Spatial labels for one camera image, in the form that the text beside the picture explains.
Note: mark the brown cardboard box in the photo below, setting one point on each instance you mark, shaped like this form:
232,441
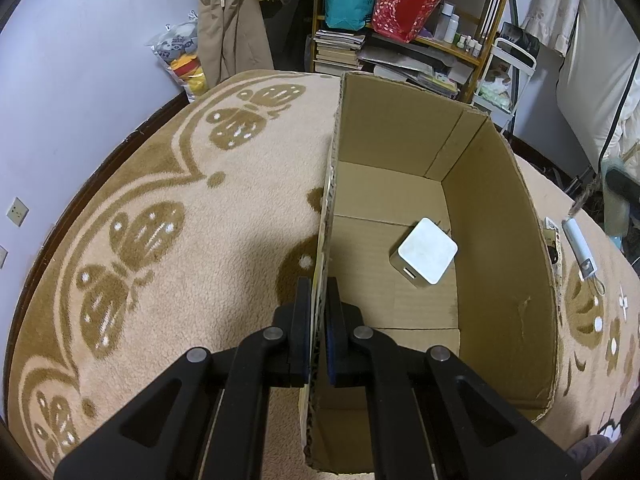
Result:
500,260

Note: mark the wooden shelf rack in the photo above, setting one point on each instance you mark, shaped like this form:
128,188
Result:
492,40

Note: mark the white square charger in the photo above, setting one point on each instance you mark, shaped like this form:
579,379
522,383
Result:
427,252

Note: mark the white bedding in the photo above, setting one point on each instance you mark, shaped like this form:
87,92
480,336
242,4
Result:
595,75

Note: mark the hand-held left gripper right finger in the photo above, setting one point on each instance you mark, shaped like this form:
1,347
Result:
330,352

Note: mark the white wall socket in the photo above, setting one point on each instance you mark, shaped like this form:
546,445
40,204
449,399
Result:
3,256
17,211

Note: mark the patterned key pouch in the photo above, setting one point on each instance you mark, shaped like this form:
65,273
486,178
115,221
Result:
551,240

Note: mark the stack of books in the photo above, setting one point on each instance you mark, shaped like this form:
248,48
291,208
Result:
337,52

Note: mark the grey cloth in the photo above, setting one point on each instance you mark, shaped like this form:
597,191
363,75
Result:
590,450

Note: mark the white trolley cart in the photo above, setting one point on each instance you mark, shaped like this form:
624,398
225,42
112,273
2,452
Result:
505,85

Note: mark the red patterned gift bag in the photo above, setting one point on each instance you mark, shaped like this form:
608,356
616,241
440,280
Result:
402,10

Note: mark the teal fluffy object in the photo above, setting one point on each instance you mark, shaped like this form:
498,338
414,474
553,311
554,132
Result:
615,200

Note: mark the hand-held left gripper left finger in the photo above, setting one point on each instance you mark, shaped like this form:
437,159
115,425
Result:
300,350

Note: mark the plastic bag of plush toys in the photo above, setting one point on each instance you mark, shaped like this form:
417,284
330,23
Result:
182,60

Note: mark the pile of papers and folders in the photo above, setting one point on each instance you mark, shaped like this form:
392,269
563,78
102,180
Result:
410,60

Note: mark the beige hanging coat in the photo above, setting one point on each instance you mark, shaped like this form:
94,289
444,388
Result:
230,20

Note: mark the black box with print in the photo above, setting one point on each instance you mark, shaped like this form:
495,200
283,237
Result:
522,40

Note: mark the beige patterned blanket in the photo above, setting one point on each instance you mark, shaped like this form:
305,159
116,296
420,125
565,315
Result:
200,260

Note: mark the tall white bottle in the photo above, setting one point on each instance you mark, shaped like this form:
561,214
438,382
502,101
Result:
443,22
453,30

